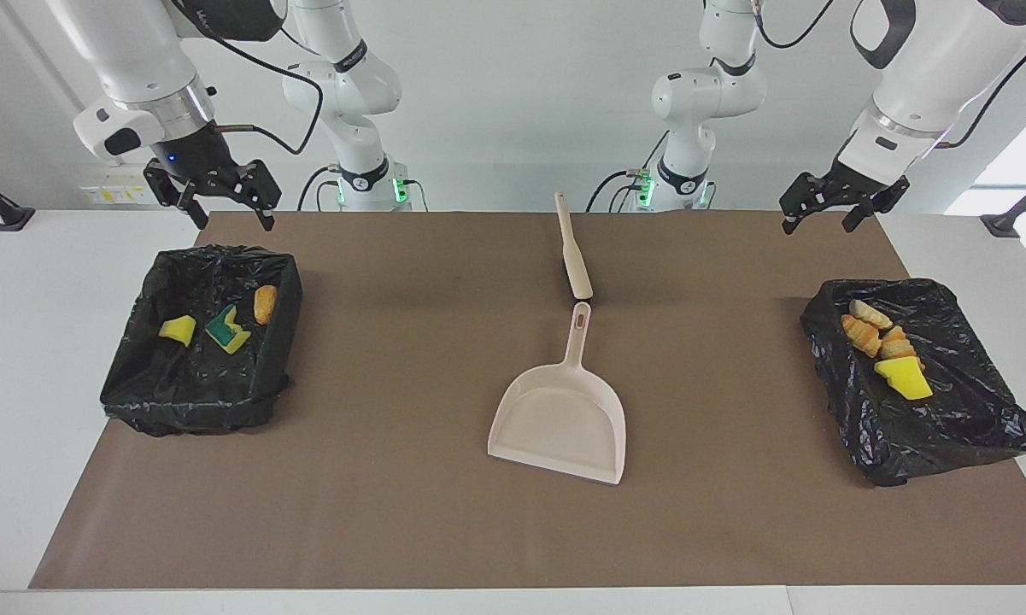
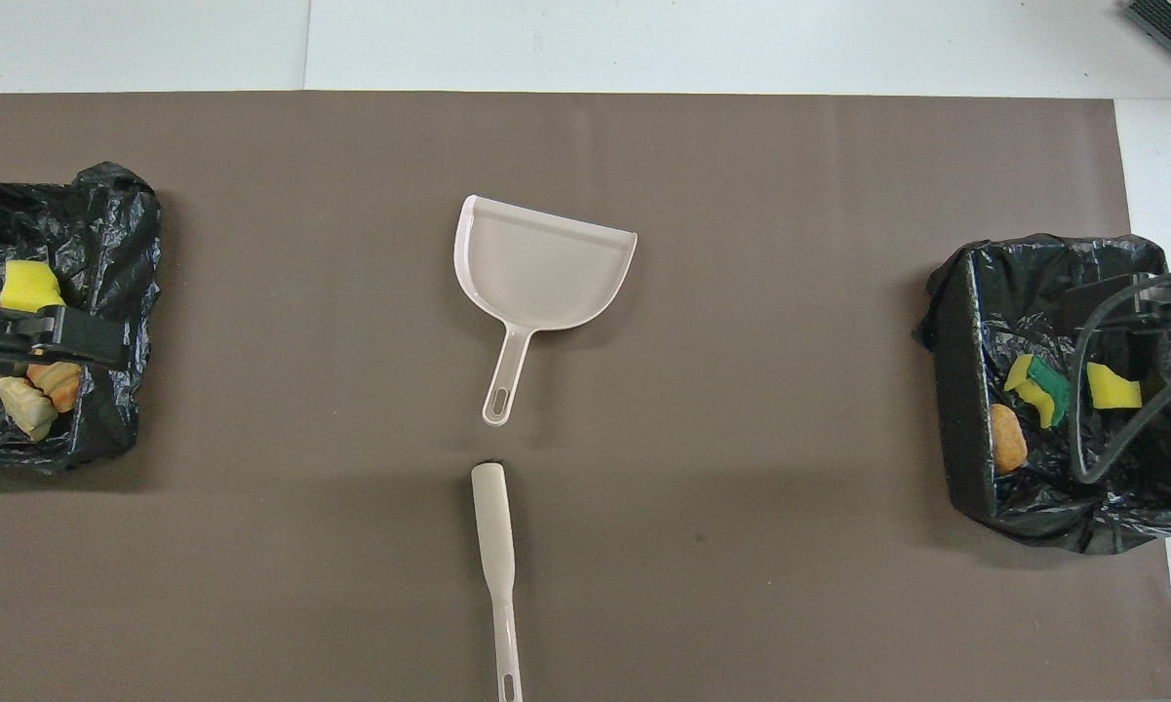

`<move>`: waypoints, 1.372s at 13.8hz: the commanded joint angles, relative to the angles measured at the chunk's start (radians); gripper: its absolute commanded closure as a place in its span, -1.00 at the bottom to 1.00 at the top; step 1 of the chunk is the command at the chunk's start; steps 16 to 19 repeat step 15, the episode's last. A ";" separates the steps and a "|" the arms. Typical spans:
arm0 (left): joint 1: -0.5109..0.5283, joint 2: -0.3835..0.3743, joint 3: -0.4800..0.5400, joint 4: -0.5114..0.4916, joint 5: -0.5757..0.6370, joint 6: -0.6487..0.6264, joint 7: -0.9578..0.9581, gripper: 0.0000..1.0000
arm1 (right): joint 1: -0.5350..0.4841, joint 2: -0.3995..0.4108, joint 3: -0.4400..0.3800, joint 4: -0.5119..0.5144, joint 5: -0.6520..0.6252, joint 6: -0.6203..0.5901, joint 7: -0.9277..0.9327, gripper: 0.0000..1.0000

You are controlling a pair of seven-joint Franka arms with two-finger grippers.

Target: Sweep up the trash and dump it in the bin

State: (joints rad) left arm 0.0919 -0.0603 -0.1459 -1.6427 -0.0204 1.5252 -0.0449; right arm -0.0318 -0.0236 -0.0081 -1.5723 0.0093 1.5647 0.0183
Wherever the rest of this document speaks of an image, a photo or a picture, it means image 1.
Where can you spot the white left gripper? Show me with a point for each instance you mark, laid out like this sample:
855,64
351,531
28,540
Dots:
876,149

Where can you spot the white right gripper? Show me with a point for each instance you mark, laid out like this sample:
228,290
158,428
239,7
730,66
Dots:
162,141

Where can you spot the pale food piece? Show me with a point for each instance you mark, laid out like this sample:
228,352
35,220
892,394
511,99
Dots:
870,313

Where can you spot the brown fried croquette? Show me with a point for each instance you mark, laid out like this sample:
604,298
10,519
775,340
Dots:
266,305

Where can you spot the striped croissant bread piece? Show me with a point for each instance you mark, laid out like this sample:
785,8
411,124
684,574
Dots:
897,346
860,336

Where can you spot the wedge yellow sponge piece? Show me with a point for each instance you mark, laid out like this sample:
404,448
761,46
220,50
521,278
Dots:
179,329

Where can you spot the notched yellow sponge piece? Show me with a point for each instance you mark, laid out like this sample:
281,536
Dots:
226,335

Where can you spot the rounded yellow sponge piece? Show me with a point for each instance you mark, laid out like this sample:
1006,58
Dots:
905,376

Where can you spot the beige brush with black bristles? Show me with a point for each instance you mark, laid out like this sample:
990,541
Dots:
576,265

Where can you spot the beige plastic dustpan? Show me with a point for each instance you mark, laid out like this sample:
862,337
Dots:
559,427

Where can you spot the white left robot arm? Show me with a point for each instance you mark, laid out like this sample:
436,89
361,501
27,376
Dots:
709,94

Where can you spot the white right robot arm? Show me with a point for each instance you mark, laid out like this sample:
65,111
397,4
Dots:
137,43

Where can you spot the black bag lined bin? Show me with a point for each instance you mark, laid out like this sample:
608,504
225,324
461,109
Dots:
188,393
948,427

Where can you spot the brown paper table mat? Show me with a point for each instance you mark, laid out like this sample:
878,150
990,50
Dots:
393,512

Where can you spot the white wall socket box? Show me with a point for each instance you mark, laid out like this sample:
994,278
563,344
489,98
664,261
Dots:
115,192

